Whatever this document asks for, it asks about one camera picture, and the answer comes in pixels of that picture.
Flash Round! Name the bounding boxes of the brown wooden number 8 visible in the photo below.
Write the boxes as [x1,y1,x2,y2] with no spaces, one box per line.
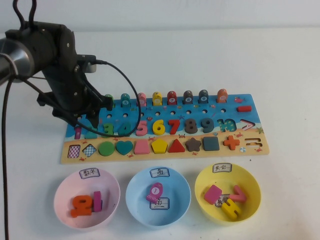
[184,118,199,135]

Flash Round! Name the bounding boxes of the blue plastic bowl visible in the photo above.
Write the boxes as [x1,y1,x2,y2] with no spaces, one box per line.
[125,166,192,229]

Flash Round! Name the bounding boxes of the green wooden number 3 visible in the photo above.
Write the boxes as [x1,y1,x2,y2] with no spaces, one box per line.
[101,122,115,139]

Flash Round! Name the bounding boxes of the orange wooden plus sign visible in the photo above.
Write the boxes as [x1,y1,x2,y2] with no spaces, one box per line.
[222,135,241,151]

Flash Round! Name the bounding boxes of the dark blue wooden square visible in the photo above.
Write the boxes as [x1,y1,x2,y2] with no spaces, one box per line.
[202,136,220,152]

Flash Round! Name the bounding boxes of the magenta wooden diamond block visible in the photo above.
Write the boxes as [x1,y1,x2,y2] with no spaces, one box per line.
[203,184,223,205]

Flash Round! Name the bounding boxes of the yellow plastic bowl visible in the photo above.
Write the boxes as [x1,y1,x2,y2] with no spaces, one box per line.
[194,163,262,227]

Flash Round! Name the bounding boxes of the yellow fish piece numbered 6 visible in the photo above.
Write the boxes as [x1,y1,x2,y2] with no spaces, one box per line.
[151,91,163,107]

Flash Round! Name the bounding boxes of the white label reading 其它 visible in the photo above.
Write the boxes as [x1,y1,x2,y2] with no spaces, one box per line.
[214,193,231,208]
[212,163,233,173]

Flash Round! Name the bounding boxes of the teal fish piece numbered 4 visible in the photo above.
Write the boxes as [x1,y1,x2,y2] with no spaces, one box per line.
[120,93,132,109]

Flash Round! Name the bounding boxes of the green fish piece numbered 3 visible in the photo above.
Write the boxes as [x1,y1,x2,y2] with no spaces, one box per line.
[104,93,115,109]

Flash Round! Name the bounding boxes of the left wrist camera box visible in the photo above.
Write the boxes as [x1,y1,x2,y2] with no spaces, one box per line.
[76,54,98,74]

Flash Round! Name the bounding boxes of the dark blue wooden number 9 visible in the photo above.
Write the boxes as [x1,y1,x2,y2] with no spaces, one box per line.
[200,117,215,134]

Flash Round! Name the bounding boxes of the teal wooden heart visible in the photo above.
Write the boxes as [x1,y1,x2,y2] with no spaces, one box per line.
[115,140,134,156]

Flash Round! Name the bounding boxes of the pink wooden greater-than sign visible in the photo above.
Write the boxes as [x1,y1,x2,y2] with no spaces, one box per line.
[228,184,248,203]

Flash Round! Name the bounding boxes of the pink wooden trapezoid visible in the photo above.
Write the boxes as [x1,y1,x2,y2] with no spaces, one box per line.
[133,140,151,155]

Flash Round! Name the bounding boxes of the dark blue fish numbered 9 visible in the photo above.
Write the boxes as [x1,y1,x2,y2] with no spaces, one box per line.
[198,89,210,105]

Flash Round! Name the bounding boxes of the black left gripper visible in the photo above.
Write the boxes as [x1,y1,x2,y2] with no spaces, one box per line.
[36,63,114,131]

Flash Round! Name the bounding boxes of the orange fish piece numbered 10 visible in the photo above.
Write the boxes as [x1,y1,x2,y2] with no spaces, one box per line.
[216,88,228,104]

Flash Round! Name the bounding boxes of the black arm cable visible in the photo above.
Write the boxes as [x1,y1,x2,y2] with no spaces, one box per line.
[1,74,20,240]
[27,0,37,26]
[11,0,26,26]

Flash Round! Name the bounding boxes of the brown wooden star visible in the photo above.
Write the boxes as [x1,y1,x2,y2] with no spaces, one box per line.
[185,137,202,153]

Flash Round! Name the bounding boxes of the teal wooden number 2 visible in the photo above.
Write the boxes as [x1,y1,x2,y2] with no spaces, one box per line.
[83,126,100,140]

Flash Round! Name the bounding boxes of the white label reading 鱼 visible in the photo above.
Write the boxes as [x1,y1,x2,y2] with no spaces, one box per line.
[149,196,171,210]
[149,166,172,179]

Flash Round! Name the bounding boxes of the red wooden number 7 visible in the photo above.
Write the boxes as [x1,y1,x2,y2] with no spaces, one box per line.
[167,119,181,135]

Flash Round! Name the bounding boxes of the magenta fish piece numbered 1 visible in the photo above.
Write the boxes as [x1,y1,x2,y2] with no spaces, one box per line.
[146,182,165,203]

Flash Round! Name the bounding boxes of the magenta wooden number 1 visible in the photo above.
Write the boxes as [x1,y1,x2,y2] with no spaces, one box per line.
[92,191,103,213]

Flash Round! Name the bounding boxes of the red wooden triangle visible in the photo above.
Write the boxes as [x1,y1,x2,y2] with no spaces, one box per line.
[167,138,186,154]

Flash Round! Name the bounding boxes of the pink wooden number 5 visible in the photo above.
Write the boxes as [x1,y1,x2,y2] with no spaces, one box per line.
[135,120,149,137]

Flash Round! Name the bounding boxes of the yellow wooden pentagon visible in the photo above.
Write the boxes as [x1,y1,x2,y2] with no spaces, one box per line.
[150,139,168,155]

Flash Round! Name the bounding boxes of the yellow wooden number 6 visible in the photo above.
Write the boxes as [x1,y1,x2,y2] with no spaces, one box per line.
[151,119,166,136]

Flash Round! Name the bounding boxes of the red fish piece numbered 7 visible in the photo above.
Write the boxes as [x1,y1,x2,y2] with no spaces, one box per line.
[166,90,178,106]

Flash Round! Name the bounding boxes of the brown fish piece numbered 8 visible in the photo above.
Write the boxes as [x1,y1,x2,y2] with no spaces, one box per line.
[182,90,194,105]

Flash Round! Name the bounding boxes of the orange wooden number 10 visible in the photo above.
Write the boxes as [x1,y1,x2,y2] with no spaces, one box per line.
[70,195,95,218]

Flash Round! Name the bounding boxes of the yellow wooden equals sign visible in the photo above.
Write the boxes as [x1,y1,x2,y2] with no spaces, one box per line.
[221,199,242,222]

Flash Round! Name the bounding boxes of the colourful wooden puzzle board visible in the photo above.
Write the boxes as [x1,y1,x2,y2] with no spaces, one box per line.
[59,93,271,165]

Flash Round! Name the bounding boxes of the green wooden circle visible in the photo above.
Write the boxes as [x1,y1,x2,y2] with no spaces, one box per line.
[98,141,116,157]

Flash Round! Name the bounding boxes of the pink plastic bowl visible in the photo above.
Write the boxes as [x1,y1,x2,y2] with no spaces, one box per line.
[53,168,121,229]

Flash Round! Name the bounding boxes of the teal wooden number 4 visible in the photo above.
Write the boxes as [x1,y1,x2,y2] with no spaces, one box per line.
[117,121,132,138]

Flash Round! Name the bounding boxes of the pink fish piece numbered 5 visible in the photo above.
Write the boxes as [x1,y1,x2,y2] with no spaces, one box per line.
[136,92,148,108]

